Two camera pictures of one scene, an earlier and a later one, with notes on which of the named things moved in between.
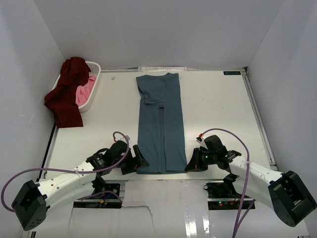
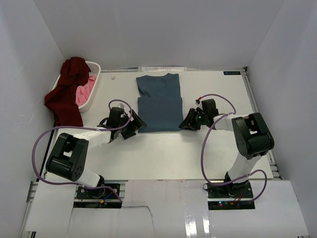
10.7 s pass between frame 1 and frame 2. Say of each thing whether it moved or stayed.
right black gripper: moved
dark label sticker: stayed
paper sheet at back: stayed
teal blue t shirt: moved
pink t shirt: stayed
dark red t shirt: stayed
